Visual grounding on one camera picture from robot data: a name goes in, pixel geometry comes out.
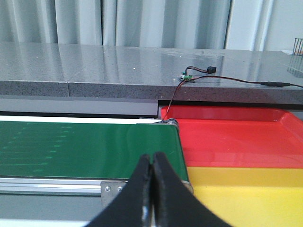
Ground grey curtain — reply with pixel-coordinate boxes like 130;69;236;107
0;0;303;51

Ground small green circuit board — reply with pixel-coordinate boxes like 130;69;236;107
178;74;194;82

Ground yellow plastic tray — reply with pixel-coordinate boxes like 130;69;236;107
187;167;303;227

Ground wire rack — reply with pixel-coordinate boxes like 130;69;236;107
292;38;303;56

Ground red black wire cable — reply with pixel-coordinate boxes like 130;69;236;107
160;66;303;123

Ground grey stone counter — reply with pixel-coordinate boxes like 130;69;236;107
0;42;303;105

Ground green conveyor belt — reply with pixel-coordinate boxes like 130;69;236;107
0;121;188;180

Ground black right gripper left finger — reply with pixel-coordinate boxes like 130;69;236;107
88;155;151;227

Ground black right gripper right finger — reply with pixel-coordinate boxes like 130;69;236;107
152;152;230;227

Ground red plastic tray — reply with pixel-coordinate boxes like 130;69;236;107
161;105;303;168

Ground aluminium conveyor frame rail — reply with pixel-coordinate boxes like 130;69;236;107
0;177;194;209

